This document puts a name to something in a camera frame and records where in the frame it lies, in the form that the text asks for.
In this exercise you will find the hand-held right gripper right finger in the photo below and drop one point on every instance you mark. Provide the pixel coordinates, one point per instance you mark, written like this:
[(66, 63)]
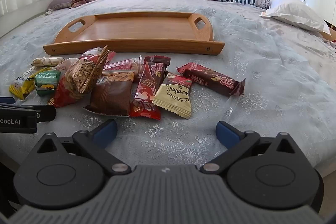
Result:
[(227, 134)]

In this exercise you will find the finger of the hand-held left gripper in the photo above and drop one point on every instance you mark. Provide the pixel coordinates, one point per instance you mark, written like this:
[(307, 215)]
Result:
[(47, 113), (6, 100)]

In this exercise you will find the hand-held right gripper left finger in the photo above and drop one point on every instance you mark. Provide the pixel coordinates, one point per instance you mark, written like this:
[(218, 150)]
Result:
[(105, 132)]

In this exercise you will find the yellow white snack packet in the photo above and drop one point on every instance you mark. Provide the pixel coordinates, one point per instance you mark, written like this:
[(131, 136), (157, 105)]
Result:
[(19, 88)]

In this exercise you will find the green snack packet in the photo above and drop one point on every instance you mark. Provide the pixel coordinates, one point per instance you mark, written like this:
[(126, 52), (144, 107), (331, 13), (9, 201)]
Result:
[(47, 81)]

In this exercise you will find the pink-edged cake packet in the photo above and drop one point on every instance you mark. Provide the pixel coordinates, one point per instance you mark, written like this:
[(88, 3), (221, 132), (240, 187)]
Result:
[(111, 96)]

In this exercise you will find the red gold chips bag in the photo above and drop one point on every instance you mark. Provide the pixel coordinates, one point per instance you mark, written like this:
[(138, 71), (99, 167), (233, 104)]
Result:
[(76, 79)]

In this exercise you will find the long red snack packet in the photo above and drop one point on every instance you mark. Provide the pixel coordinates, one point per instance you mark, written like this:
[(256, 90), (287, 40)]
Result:
[(144, 100)]

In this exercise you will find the cream nougat packet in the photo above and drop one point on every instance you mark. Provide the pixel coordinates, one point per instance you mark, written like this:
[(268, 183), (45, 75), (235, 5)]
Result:
[(48, 61)]

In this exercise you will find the dark red chocolate bar wrapper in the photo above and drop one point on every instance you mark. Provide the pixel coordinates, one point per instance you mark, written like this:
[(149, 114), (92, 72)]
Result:
[(210, 78)]

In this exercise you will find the cream fruit candy packet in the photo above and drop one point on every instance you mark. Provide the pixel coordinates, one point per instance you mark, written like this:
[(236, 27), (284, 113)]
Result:
[(173, 94)]

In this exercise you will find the pink red wafer packet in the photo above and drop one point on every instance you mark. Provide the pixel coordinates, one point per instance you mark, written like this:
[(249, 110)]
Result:
[(123, 65)]

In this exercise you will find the clear red white packet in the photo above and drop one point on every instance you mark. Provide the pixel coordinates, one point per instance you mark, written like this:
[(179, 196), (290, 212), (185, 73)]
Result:
[(89, 52)]

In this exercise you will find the dark brown foil packet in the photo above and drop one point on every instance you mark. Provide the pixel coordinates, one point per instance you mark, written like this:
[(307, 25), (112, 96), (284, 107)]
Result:
[(161, 59)]

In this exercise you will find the wooden tray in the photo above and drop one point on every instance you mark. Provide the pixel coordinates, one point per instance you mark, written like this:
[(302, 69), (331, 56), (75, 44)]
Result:
[(141, 29)]

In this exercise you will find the small white item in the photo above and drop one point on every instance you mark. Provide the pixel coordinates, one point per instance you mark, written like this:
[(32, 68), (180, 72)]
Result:
[(48, 12)]

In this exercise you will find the purple pillow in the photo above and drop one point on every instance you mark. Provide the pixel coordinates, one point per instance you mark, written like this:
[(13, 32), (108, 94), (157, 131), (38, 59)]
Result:
[(60, 1)]

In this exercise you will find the white pillow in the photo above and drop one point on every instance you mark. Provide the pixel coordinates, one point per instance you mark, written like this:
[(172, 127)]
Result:
[(291, 10)]

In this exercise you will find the wooden bed frame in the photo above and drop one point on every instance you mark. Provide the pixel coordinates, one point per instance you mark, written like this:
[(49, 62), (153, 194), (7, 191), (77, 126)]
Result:
[(331, 31)]

